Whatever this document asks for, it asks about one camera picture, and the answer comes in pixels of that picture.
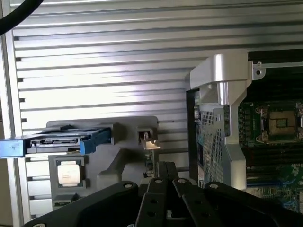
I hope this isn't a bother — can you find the silver CPU chip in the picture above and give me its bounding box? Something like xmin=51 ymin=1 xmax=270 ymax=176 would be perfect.
xmin=56 ymin=161 xmax=82 ymax=188

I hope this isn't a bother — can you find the disk in blue carrier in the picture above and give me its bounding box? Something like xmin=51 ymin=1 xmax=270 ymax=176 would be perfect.
xmin=0 ymin=126 xmax=112 ymax=158

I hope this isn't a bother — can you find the thick black cable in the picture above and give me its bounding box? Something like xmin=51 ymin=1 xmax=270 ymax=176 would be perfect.
xmin=0 ymin=0 xmax=45 ymax=36

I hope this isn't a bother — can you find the CPU socket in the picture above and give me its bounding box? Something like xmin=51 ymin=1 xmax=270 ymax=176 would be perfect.
xmin=260 ymin=104 xmax=301 ymax=144

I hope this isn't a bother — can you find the silver open PC case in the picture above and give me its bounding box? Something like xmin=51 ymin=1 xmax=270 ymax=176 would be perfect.
xmin=186 ymin=50 xmax=303 ymax=205

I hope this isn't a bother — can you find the graphics card with metal bracket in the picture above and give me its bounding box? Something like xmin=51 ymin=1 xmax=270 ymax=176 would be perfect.
xmin=139 ymin=131 xmax=162 ymax=179

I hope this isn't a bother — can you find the grey parts rack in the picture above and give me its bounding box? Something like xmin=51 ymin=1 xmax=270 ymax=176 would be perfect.
xmin=46 ymin=115 xmax=159 ymax=212

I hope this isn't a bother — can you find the green motherboard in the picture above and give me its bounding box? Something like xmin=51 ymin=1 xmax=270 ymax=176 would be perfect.
xmin=238 ymin=101 xmax=303 ymax=205

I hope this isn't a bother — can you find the perforated metal disk bay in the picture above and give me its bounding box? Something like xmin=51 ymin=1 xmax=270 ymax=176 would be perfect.
xmin=200 ymin=105 xmax=231 ymax=190

